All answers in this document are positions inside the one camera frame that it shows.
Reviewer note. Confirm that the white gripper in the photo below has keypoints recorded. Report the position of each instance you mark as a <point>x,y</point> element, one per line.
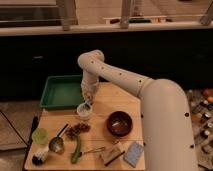
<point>89,85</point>

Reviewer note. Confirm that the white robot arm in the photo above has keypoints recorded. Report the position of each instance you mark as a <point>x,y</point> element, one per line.
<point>167,127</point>

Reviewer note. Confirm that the white paper cup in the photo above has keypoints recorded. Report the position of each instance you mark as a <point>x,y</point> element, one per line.
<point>84,111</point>

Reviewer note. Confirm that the green plastic cup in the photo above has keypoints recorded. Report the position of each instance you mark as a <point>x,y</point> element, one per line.
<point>40,136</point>

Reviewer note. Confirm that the green plastic tray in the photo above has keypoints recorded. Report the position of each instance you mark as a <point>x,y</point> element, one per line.
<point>62,92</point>

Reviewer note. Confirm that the dark red bowl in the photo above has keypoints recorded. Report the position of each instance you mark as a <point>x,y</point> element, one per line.
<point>119,123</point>

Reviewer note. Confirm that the metal measuring scoop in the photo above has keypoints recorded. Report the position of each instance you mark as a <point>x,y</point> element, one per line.
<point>56,144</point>

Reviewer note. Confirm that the wooden block with black edge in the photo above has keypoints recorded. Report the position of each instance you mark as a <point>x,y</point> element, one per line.
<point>110,154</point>

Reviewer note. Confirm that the blue sponge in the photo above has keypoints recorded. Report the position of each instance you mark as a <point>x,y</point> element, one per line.
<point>133,154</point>

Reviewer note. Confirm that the black white brush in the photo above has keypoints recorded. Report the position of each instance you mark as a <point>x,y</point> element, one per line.
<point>40,156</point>

